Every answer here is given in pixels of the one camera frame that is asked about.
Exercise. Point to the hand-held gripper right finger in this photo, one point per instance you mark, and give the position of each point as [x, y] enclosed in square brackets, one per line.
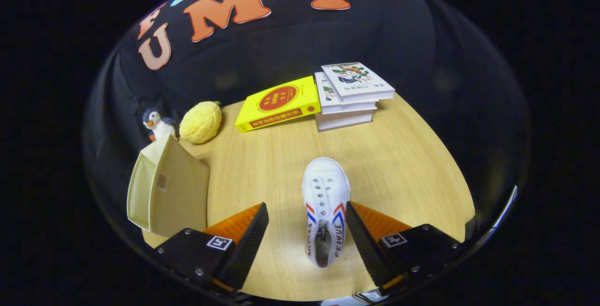
[365, 245]

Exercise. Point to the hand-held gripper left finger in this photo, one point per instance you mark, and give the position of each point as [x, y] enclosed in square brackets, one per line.
[246, 245]

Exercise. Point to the white canvas shoe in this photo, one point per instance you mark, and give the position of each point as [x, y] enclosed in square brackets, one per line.
[326, 193]

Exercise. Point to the beige fabric storage box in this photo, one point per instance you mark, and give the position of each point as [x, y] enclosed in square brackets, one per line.
[180, 193]

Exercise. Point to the brown cover book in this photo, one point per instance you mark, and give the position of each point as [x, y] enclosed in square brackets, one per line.
[344, 121]

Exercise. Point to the yellow bread-shaped plush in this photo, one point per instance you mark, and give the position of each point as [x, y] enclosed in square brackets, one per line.
[200, 122]

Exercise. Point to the yellow book with red circle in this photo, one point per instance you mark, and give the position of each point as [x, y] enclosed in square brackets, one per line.
[276, 102]

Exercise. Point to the penguin plush toy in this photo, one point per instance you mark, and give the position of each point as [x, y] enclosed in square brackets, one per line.
[160, 125]

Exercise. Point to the white floral cover book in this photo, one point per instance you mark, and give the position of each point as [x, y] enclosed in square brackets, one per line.
[356, 81]

